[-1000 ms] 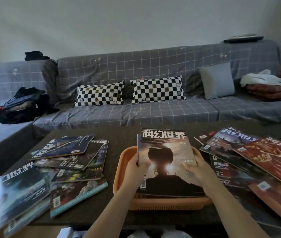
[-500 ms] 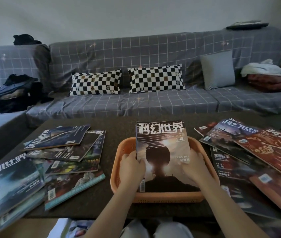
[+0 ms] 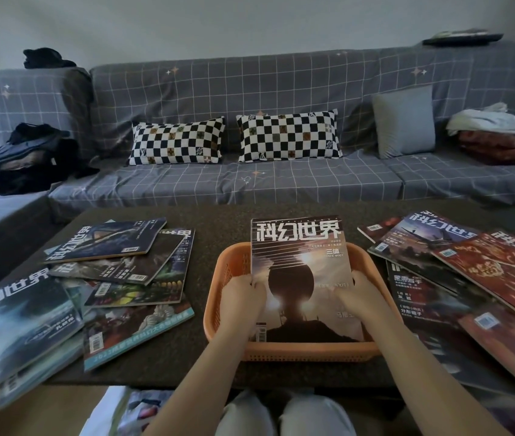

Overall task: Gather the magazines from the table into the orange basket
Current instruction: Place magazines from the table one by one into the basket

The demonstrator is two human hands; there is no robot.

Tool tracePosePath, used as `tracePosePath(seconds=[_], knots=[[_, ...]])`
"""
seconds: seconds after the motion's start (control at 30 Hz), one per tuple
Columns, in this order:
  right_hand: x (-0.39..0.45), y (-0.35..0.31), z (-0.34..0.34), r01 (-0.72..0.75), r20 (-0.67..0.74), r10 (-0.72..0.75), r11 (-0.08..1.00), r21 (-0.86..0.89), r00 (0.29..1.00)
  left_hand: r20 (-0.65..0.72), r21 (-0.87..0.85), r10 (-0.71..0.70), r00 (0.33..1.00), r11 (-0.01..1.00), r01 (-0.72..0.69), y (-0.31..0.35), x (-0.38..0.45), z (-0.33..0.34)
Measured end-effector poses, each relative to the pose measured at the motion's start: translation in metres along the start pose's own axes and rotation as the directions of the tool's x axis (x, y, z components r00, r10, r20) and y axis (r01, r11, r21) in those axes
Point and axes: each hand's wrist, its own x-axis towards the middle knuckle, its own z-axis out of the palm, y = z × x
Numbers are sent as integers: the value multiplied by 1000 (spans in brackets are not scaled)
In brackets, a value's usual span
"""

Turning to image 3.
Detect black white checkered pillow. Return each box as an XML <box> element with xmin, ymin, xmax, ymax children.
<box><xmin>236</xmin><ymin>108</ymin><xmax>344</xmax><ymax>164</ymax></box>
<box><xmin>128</xmin><ymin>116</ymin><xmax>227</xmax><ymax>167</ymax></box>

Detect plain grey cushion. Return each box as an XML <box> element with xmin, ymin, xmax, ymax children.
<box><xmin>371</xmin><ymin>84</ymin><xmax>437</xmax><ymax>159</ymax></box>

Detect blue vortex cover magazine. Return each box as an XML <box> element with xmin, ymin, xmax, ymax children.
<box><xmin>0</xmin><ymin>267</ymin><xmax>99</xmax><ymax>412</ymax></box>

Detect white tissue pack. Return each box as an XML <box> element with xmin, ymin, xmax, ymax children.
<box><xmin>79</xmin><ymin>385</ymin><xmax>129</xmax><ymax>436</ymax></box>

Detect orange plastic basket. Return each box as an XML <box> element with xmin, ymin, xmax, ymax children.
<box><xmin>202</xmin><ymin>242</ymin><xmax>393</xmax><ymax>363</ymax></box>

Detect white crumpled cloth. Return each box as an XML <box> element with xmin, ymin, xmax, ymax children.
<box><xmin>446</xmin><ymin>102</ymin><xmax>515</xmax><ymax>137</ymax></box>

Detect black crumpled garment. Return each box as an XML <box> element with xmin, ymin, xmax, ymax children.
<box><xmin>22</xmin><ymin>47</ymin><xmax>78</xmax><ymax>70</ymax></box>

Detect dark silhouette sun magazine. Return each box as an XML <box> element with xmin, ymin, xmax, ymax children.
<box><xmin>250</xmin><ymin>216</ymin><xmax>367</xmax><ymax>343</ymax></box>

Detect pale booklet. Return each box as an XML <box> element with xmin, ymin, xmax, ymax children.
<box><xmin>430</xmin><ymin>27</ymin><xmax>490</xmax><ymax>41</ymax></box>

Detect person's left forearm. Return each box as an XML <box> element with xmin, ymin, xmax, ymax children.
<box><xmin>141</xmin><ymin>329</ymin><xmax>254</xmax><ymax>436</ymax></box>

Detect person's left hand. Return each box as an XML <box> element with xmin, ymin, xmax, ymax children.
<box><xmin>217</xmin><ymin>272</ymin><xmax>268</xmax><ymax>344</ymax></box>

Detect heap of dark clothes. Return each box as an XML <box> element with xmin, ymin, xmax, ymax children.
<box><xmin>0</xmin><ymin>122</ymin><xmax>100</xmax><ymax>197</ymax></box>

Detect blue white printed packet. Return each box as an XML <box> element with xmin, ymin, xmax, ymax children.
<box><xmin>116</xmin><ymin>389</ymin><xmax>174</xmax><ymax>436</ymax></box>

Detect dark speckled table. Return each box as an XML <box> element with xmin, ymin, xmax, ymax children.
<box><xmin>0</xmin><ymin>198</ymin><xmax>515</xmax><ymax>407</ymax></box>

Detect person's right forearm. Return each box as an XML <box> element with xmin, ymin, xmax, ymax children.
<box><xmin>366</xmin><ymin>312</ymin><xmax>513</xmax><ymax>436</ymax></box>

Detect white spiral shells magazine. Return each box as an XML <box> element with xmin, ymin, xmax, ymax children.
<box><xmin>82</xmin><ymin>303</ymin><xmax>196</xmax><ymax>373</ymax></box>

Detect folded dark red blanket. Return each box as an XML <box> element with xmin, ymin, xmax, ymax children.
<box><xmin>457</xmin><ymin>129</ymin><xmax>515</xmax><ymax>167</ymax></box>

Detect green purple forest magazine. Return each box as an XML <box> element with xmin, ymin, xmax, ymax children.
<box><xmin>84</xmin><ymin>228</ymin><xmax>196</xmax><ymax>309</ymax></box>

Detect grey brown figures magazine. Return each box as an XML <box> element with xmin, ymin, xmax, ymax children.
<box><xmin>48</xmin><ymin>232</ymin><xmax>187</xmax><ymax>286</ymax></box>

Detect blue pyramid cover magazine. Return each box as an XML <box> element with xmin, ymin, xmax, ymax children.
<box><xmin>42</xmin><ymin>217</ymin><xmax>168</xmax><ymax>265</ymax></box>

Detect person's light trousers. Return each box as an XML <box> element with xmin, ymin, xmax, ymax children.
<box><xmin>214</xmin><ymin>389</ymin><xmax>358</xmax><ymax>436</ymax></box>

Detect pile of magazines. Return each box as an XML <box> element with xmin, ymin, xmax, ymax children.
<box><xmin>357</xmin><ymin>211</ymin><xmax>515</xmax><ymax>407</ymax></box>

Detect black flat tray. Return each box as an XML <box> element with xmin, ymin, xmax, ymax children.
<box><xmin>422</xmin><ymin>32</ymin><xmax>505</xmax><ymax>47</ymax></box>

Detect grey checked covered sofa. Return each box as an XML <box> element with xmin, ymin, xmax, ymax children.
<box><xmin>0</xmin><ymin>40</ymin><xmax>515</xmax><ymax>300</ymax></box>

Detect person's right hand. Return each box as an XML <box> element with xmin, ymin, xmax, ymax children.
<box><xmin>332</xmin><ymin>269</ymin><xmax>397</xmax><ymax>339</ymax></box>

